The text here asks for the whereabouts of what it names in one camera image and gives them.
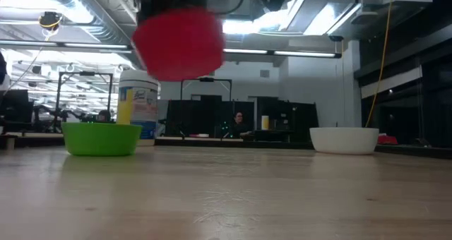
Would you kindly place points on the black background rig frame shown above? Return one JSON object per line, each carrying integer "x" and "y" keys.
{"x": 206, "y": 79}
{"x": 86, "y": 73}

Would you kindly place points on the red object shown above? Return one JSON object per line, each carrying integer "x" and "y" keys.
{"x": 387, "y": 140}

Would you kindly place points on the white bowl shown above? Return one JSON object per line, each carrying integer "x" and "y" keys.
{"x": 344, "y": 141}

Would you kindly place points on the white-lidded wipes canister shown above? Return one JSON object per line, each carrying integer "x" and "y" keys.
{"x": 144, "y": 109}

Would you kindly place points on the black desk partitions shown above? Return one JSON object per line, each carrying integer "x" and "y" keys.
{"x": 293, "y": 116}

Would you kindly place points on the yellow cup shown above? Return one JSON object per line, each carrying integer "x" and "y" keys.
{"x": 265, "y": 123}

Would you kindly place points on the long ceiling light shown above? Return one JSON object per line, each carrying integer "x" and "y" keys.
{"x": 92, "y": 46}
{"x": 282, "y": 53}

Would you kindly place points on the seated person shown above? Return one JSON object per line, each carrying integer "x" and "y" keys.
{"x": 239, "y": 128}

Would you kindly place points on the green plastic bowl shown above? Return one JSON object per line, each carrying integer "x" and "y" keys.
{"x": 100, "y": 139}

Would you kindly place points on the red plastic bowl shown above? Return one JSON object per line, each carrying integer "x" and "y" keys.
{"x": 180, "y": 46}

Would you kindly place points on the black monitor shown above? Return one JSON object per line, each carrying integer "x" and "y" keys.
{"x": 16, "y": 107}

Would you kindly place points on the person behind desk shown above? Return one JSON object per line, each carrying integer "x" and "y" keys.
{"x": 104, "y": 116}

